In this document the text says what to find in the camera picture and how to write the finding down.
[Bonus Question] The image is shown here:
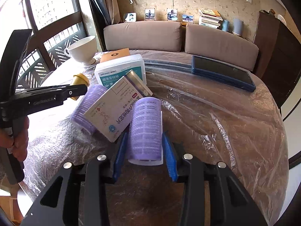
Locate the purple hair roller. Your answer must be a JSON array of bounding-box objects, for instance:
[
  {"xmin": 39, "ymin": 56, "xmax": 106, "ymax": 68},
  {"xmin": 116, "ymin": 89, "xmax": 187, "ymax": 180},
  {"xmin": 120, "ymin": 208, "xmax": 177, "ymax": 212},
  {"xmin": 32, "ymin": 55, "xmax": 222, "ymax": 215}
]
[
  {"xmin": 127, "ymin": 97, "xmax": 163, "ymax": 166},
  {"xmin": 70, "ymin": 84, "xmax": 109, "ymax": 136}
]

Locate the white purple medicine box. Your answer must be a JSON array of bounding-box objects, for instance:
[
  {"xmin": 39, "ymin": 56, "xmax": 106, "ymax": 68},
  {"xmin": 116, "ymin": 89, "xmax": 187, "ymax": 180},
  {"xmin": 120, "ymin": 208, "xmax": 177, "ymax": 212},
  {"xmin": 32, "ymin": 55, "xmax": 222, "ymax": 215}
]
[{"xmin": 84, "ymin": 70, "xmax": 153, "ymax": 142}]

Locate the white teal floss box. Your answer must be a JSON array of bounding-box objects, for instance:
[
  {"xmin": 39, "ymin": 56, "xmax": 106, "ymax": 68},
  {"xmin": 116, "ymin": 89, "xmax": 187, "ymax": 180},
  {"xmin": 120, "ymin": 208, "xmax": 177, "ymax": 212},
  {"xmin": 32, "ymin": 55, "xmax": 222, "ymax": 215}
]
[{"xmin": 94, "ymin": 54, "xmax": 147, "ymax": 89}]

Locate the orange brown small box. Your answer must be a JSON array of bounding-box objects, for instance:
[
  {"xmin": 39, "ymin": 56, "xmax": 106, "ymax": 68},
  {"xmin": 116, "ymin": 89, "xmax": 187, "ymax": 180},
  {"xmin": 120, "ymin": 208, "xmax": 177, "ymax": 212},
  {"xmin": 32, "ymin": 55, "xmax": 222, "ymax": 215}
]
[{"xmin": 100, "ymin": 48, "xmax": 130, "ymax": 63}]

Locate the person left hand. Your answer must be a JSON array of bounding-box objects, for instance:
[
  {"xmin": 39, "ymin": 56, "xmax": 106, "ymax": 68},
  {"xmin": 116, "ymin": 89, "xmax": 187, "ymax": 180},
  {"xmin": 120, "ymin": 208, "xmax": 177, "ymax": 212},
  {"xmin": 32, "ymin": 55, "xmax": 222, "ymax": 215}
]
[{"xmin": 0, "ymin": 116, "xmax": 30, "ymax": 162}]

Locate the clear plastic table cover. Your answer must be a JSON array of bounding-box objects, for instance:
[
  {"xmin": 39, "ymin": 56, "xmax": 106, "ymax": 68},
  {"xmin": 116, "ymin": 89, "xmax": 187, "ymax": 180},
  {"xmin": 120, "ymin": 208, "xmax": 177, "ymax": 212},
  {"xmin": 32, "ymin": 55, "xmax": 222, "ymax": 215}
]
[{"xmin": 20, "ymin": 65, "xmax": 288, "ymax": 225}]

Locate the yellow small object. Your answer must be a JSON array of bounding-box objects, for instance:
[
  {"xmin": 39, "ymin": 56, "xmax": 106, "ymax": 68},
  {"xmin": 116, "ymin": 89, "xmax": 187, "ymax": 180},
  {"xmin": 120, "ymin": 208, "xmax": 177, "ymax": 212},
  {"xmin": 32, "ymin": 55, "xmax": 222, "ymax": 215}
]
[{"xmin": 71, "ymin": 73, "xmax": 90, "ymax": 87}]

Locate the white footed teacup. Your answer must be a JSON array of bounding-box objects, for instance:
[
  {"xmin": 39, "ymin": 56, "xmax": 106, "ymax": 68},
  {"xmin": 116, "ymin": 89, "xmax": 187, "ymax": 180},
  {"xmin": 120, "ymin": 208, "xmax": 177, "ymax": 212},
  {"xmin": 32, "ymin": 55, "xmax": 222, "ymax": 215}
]
[{"xmin": 64, "ymin": 36, "xmax": 97, "ymax": 66}]

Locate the blue-edged black tablet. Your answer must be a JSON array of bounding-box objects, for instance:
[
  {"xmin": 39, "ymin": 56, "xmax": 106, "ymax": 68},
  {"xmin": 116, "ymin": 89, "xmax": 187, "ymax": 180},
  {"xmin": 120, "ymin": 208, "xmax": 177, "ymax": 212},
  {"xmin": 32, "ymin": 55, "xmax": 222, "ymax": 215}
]
[{"xmin": 191, "ymin": 56, "xmax": 256, "ymax": 92}]

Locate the left sofa back cushion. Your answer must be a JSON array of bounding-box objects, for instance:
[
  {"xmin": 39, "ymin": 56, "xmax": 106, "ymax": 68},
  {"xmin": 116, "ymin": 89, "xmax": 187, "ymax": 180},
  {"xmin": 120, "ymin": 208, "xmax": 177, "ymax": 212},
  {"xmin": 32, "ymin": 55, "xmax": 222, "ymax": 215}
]
[{"xmin": 104, "ymin": 21, "xmax": 182, "ymax": 52}]

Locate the sofa cushion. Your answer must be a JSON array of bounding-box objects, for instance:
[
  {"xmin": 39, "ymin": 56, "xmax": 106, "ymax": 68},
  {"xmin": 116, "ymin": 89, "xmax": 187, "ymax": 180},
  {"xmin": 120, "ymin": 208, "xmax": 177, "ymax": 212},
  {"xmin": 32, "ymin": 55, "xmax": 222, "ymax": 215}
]
[
  {"xmin": 104, "ymin": 21, "xmax": 182, "ymax": 52},
  {"xmin": 185, "ymin": 24, "xmax": 259, "ymax": 71}
]

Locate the right sofa back cushion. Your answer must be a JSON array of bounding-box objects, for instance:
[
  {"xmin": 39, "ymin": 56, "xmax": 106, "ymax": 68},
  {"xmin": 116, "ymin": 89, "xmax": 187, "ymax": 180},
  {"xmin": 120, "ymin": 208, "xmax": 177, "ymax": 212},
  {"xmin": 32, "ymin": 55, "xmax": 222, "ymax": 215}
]
[{"xmin": 185, "ymin": 24, "xmax": 259, "ymax": 71}]

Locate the teal cup on shelf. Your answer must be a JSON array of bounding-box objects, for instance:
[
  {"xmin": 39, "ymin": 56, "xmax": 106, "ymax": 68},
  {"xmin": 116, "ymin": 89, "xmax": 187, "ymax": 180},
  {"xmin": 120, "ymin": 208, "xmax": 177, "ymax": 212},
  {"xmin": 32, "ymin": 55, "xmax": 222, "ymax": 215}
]
[{"xmin": 221, "ymin": 19, "xmax": 230, "ymax": 32}]

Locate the stack of books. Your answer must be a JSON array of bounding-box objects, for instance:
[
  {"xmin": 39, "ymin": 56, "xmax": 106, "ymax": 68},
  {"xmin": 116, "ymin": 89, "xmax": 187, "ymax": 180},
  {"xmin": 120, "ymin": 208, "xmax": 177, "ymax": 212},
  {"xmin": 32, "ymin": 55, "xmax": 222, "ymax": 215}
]
[{"xmin": 198, "ymin": 8, "xmax": 223, "ymax": 29}]

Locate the beige curtain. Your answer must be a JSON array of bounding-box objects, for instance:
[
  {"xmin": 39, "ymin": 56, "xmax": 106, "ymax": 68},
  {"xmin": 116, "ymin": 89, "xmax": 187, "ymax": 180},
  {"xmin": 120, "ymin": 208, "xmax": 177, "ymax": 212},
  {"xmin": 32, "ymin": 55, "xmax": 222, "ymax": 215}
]
[{"xmin": 92, "ymin": 0, "xmax": 121, "ymax": 26}]

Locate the grey cylindrical speaker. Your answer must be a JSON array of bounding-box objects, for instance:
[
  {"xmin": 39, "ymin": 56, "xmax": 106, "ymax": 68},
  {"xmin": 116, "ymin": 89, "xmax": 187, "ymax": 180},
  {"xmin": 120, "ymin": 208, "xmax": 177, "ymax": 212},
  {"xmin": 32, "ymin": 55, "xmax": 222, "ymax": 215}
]
[{"xmin": 232, "ymin": 18, "xmax": 243, "ymax": 36}]

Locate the dark wooden cabinet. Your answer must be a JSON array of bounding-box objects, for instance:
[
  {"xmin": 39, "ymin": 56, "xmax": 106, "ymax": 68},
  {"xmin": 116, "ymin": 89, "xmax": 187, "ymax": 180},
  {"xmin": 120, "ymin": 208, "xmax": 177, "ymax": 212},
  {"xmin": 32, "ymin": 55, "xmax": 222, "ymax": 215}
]
[{"xmin": 254, "ymin": 12, "xmax": 300, "ymax": 108}]

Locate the photo frame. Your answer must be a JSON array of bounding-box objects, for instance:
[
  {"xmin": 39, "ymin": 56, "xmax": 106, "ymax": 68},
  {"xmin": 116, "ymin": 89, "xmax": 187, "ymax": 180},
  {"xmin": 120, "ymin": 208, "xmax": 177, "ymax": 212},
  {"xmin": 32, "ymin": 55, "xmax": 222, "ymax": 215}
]
[
  {"xmin": 123, "ymin": 12, "xmax": 137, "ymax": 23},
  {"xmin": 182, "ymin": 14, "xmax": 194, "ymax": 23},
  {"xmin": 144, "ymin": 8, "xmax": 156, "ymax": 21},
  {"xmin": 167, "ymin": 9, "xmax": 178, "ymax": 21}
]

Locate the photo frame far left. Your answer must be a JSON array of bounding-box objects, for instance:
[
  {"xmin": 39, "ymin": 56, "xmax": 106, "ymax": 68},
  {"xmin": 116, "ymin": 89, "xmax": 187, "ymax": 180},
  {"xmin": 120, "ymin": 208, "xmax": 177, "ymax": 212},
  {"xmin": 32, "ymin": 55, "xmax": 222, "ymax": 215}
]
[{"xmin": 123, "ymin": 12, "xmax": 137, "ymax": 23}]

